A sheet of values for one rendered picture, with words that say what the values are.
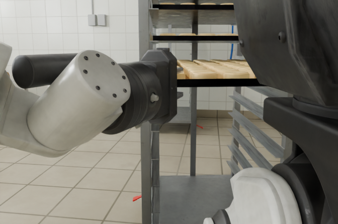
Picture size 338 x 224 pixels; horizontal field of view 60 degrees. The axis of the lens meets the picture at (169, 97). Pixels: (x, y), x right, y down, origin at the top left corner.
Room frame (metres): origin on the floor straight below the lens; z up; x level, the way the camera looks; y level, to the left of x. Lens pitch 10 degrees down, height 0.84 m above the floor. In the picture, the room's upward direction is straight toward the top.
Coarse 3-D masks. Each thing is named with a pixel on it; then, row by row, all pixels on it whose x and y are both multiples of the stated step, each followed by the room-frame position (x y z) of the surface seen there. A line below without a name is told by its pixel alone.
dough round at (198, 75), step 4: (196, 72) 0.57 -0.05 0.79; (200, 72) 0.57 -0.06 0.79; (204, 72) 0.57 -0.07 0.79; (208, 72) 0.57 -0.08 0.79; (212, 72) 0.57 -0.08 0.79; (192, 76) 0.57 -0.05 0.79; (196, 76) 0.56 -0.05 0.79; (200, 76) 0.55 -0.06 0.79; (204, 76) 0.55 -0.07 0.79; (208, 76) 0.55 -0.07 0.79; (212, 76) 0.55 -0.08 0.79; (216, 76) 0.56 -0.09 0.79
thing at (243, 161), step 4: (232, 144) 1.49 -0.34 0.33; (232, 148) 1.45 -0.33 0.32; (236, 148) 1.41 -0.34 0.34; (232, 152) 1.40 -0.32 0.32; (236, 152) 1.40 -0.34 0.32; (240, 152) 1.34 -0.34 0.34; (236, 156) 1.35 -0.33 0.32; (240, 156) 1.33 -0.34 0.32; (244, 156) 1.28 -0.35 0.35; (240, 160) 1.30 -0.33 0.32; (244, 160) 1.27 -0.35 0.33; (240, 164) 1.25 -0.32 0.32; (244, 164) 1.25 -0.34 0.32; (248, 164) 1.21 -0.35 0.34; (244, 168) 1.20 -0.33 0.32
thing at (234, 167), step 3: (231, 156) 1.51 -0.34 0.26; (231, 159) 1.50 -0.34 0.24; (228, 162) 1.49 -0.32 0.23; (231, 162) 1.49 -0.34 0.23; (234, 162) 1.44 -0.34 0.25; (231, 165) 1.45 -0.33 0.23; (234, 165) 1.43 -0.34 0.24; (237, 165) 1.39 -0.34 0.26; (231, 168) 1.41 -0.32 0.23; (234, 168) 1.41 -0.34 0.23; (237, 168) 1.38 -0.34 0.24; (234, 171) 1.37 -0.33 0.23; (237, 171) 1.37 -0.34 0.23; (234, 174) 1.34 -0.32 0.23
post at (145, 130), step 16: (144, 0) 0.86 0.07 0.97; (144, 16) 0.86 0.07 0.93; (144, 32) 0.86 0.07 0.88; (144, 48) 0.86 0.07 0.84; (144, 128) 0.86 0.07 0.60; (144, 144) 0.86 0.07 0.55; (144, 160) 0.86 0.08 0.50; (144, 176) 0.86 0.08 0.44; (144, 192) 0.86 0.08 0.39; (144, 208) 0.86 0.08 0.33
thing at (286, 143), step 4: (292, 96) 0.88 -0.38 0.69; (284, 136) 0.89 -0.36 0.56; (284, 140) 0.88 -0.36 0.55; (288, 140) 0.88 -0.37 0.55; (284, 144) 0.88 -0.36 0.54; (288, 144) 0.88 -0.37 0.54; (288, 148) 0.88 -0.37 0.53; (288, 152) 0.88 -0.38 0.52; (288, 156) 0.88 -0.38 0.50; (280, 160) 0.90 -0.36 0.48; (284, 160) 0.88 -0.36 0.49
